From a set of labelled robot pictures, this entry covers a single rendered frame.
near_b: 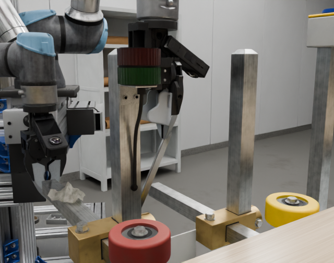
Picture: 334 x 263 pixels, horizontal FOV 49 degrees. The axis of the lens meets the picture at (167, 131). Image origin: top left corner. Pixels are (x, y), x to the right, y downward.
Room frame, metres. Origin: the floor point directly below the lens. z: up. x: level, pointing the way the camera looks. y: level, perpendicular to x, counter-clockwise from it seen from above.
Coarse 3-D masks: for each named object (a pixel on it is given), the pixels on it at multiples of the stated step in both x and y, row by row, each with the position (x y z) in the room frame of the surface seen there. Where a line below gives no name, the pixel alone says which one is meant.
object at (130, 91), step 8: (120, 48) 0.50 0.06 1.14; (152, 48) 0.50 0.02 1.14; (120, 88) 0.53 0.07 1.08; (128, 88) 0.54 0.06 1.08; (136, 88) 0.54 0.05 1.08; (144, 88) 0.51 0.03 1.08; (120, 96) 0.53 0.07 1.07; (128, 96) 0.54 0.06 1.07; (136, 96) 0.54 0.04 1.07; (120, 104) 0.53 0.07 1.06; (128, 104) 0.54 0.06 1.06; (136, 128) 0.53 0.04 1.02; (136, 136) 0.53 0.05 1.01; (136, 144) 0.53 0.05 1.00; (136, 152) 0.54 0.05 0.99; (136, 160) 0.54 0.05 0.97; (136, 184) 0.54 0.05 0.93
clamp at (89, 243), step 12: (144, 216) 0.57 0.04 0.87; (72, 228) 0.52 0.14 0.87; (96, 228) 0.52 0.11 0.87; (108, 228) 0.52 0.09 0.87; (72, 240) 0.51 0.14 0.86; (84, 240) 0.49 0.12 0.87; (96, 240) 0.50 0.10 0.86; (72, 252) 0.51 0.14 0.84; (84, 252) 0.49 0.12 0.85; (96, 252) 0.50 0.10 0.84
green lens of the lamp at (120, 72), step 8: (120, 72) 0.50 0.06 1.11; (128, 72) 0.49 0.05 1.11; (136, 72) 0.49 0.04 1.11; (144, 72) 0.49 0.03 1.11; (152, 72) 0.49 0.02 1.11; (160, 72) 0.51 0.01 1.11; (120, 80) 0.50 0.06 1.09; (128, 80) 0.49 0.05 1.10; (136, 80) 0.49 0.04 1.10; (144, 80) 0.49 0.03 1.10; (152, 80) 0.49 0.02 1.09; (160, 80) 0.51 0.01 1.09
